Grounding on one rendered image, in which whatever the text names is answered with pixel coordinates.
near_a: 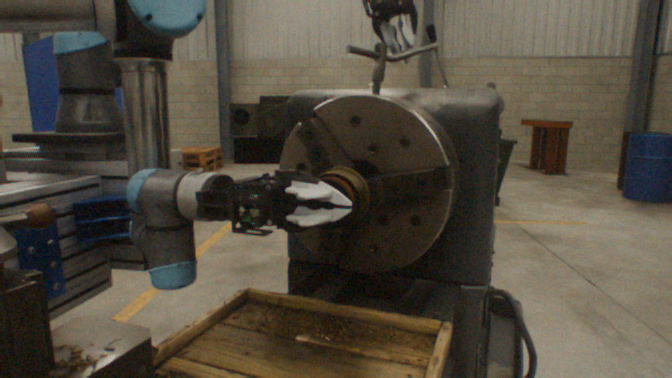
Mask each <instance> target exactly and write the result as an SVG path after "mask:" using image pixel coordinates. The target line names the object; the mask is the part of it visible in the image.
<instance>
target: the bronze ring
mask: <svg viewBox="0 0 672 378"><path fill-rule="evenodd" d="M317 179H320V180H322V181H323V182H325V183H327V184H328V185H330V187H332V188H334V189H336V190H338V191H339V192H340V193H342V194H343V195H344V196H345V197H346V198H348V199H349V201H351V203H352V211H351V212H349V213H348V214H346V216H344V217H343V218H341V219H339V220H337V221H334V222H330V223H327V224H324V225H321V226H317V227H320V228H322V230H336V228H339V227H344V226H346V225H351V224H353V223H356V222H357V221H359V220H360V219H362V218H363V217H364V216H365V213H366V212H367V210H368V207H369V204H370V192H369V188H368V185H367V183H366V181H365V179H364V178H363V177H362V176H360V175H359V174H358V173H357V172H355V170H354V169H352V168H349V167H344V166H335V167H331V168H328V169H326V170H324V172H323V173H322V174H321V175H320V176H318V177H317ZM302 204H310V205H312V206H314V207H316V208H322V207H324V206H329V207H338V206H336V204H334V203H330V202H323V203H322V202H320V201H317V199H315V198H310V199H308V201H302Z"/></svg>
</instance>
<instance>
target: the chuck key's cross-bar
mask: <svg viewBox="0 0 672 378"><path fill-rule="evenodd" d="M436 48H438V44H437V43H434V44H431V45H428V46H423V47H420V48H417V49H414V50H411V51H407V52H403V53H400V54H397V55H393V56H391V55H387V59H386V62H388V63H396V62H399V61H402V60H405V59H408V58H412V57H415V55H418V54H421V53H424V52H428V51H430V50H433V49H436ZM345 51H346V52H348V53H352V54H356V55H361V56H366V57H370V59H374V60H379V59H380V57H381V53H380V52H375V51H372V50H368V49H364V48H359V47H356V46H352V45H348V46H346V48H345Z"/></svg>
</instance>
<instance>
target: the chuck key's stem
mask: <svg viewBox="0 0 672 378"><path fill-rule="evenodd" d="M387 49H388V45H387V44H381V43H377V44H375V48H374V51H375V52H380V53H381V57H380V59H379V60H374V59H373V67H372V77H371V81H372V82H373V87H372V95H379V96H380V94H381V84H382V83H383V82H384V77H385V68H386V59H387Z"/></svg>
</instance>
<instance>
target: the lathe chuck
mask: <svg viewBox="0 0 672 378"><path fill-rule="evenodd" d="M314 111H315V113H316V114H317V115H319V117H320V118H321V119H322V121H323V122H324V123H325V125H326V127H327V128H328V130H329V131H330V132H331V134H332V135H334V137H335V138H336V139H337V142H338V143H339V144H340V146H341V147H342V148H343V150H344V151H345V152H346V154H348V155H349V156H350V159H351V160H352V161H364V162H367V163H369V164H371V165H373V166H374V167H375V168H377V169H378V170H379V173H380V174H381V173H390V172H400V170H409V171H410V169H419V168H429V167H439V166H447V165H448V174H449V182H450V189H448V190H440V191H438V192H437V194H435V195H428V196H416V197H407V198H404V199H403V201H392V202H384V203H383V204H381V205H369V207H368V210H367V212H366V213H365V216H364V217H363V218H362V219H360V220H359V221H357V222H356V224H355V227H354V230H353V233H352V235H351V238H350V240H349V243H348V246H346V249H345V252H344V254H343V257H342V260H341V263H340V265H339V268H341V269H344V270H348V271H352V272H358V273H382V272H387V271H392V270H396V269H399V268H401V267H403V266H405V265H408V264H410V263H412V262H414V261H415V259H417V258H418V257H419V256H420V255H423V254H424V253H425V252H426V251H427V250H428V249H429V248H430V247H431V246H432V244H433V242H434V241H435V240H437V238H438V237H439V235H440V233H441V232H442V229H443V227H444V226H445V224H446V222H447V221H448V219H449V217H450V214H452V211H453V209H454V206H455V203H456V198H457V193H458V167H457V162H456V158H455V153H454V151H452V148H451V146H450V143H449V141H448V138H447V137H446V135H445V133H444V132H443V130H442V129H441V128H440V127H439V125H437V124H436V122H435V121H434V120H433V119H432V118H431V117H430V116H429V115H428V114H426V113H425V112H424V111H422V110H420V109H419V107H417V106H415V105H413V104H412V103H409V102H406V101H404V100H401V99H398V98H394V97H388V96H379V95H369V94H353V95H345V96H340V97H337V98H334V99H330V100H328V101H326V102H324V103H322V104H320V105H317V106H316V107H314ZM300 124H301V122H298V123H297V124H296V127H295V128H294V130H293V131H292V133H291V134H290V136H289V138H287V141H286V143H285V146H284V149H283V152H282V155H281V160H280V166H279V169H282V170H286V169H299V170H302V172H305V173H307V174H309V175H311V176H313V175H312V174H311V172H310V170H311V169H313V168H314V167H313V166H312V164H311V163H310V162H309V160H308V159H307V158H306V155H305V154H306V153H307V152H308V150H307V149H306V148H305V146H303V145H302V144H301V142H300V140H299V138H298V137H297V136H296V134H295V132H296V131H297V130H298V129H299V128H300V127H301V126H300ZM313 177H314V176H313ZM320 231H321V228H320V227H317V226H314V227H312V228H309V230H306V231H303V232H299V233H295V234H296V235H297V236H298V238H299V239H300V240H301V241H302V243H303V245H305V246H306V247H307V248H308V249H309V250H310V251H312V252H313V253H314V254H315V252H316V250H317V247H319V243H320V241H321V238H319V237H318V234H320Z"/></svg>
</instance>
